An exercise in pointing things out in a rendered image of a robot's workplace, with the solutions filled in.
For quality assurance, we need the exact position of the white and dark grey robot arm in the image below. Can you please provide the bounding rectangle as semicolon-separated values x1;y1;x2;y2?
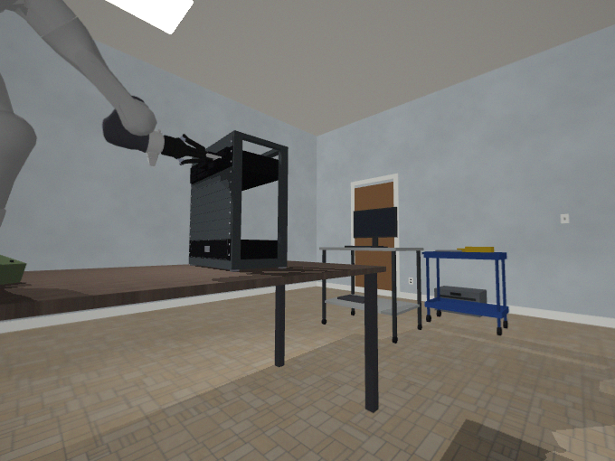
0;0;165;227

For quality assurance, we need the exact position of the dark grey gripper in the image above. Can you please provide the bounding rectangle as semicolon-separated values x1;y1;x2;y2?
161;134;222;165

